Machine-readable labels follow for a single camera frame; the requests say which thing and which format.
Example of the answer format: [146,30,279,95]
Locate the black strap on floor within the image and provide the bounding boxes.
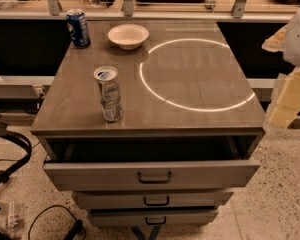
[0,122,33,193]

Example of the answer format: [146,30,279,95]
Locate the middle drawer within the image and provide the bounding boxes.
[72,189,234,210]

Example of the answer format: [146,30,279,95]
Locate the white paper bowl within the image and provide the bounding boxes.
[108,24,149,50]

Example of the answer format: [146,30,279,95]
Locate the grey drawer cabinet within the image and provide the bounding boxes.
[29,19,267,228]

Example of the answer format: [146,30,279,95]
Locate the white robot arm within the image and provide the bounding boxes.
[262,9,300,129]

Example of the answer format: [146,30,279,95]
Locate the black cable on floor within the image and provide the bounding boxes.
[27,204,87,240]

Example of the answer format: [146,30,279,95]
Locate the silver redbull can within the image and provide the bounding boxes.
[93,66,123,122]

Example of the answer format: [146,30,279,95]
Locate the top open drawer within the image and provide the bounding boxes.
[44,136,260,191]

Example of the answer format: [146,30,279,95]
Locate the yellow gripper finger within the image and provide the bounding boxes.
[268,67,300,128]

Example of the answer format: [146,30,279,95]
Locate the clear plastic bottle on floor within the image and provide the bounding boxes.
[6,201,19,229]

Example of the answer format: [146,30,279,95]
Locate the blue pepsi can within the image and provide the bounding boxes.
[66,9,91,48]

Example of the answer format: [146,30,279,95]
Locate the bottom drawer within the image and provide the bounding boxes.
[87,207,218,227]

